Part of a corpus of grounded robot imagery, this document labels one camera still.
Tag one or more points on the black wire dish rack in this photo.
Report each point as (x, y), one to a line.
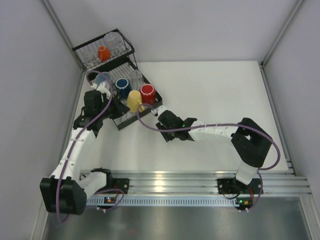
(111, 71)

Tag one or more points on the blue ceramic jug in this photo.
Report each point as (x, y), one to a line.
(105, 78)

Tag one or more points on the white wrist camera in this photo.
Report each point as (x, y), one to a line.
(158, 111)
(103, 87)

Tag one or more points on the clear glass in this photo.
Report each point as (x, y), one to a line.
(136, 79)
(113, 41)
(89, 59)

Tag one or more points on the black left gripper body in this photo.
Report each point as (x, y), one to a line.
(116, 107)

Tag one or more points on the red mug black handle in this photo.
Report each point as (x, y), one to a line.
(148, 94)

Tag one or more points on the slotted cable duct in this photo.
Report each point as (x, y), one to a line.
(177, 201)

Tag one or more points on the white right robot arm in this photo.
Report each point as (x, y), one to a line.
(249, 140)

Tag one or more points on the dark blue mug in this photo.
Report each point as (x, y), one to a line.
(123, 88)

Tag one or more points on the aluminium mounting rail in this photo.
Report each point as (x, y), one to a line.
(206, 183)

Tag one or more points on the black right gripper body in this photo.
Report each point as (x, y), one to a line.
(161, 116)

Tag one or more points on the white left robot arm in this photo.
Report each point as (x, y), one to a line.
(64, 192)

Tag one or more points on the yellow mug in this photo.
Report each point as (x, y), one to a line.
(134, 100)

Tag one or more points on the orange small cup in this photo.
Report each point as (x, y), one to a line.
(103, 53)

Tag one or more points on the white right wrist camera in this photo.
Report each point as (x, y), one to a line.
(158, 111)

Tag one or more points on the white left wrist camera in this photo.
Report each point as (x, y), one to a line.
(103, 87)

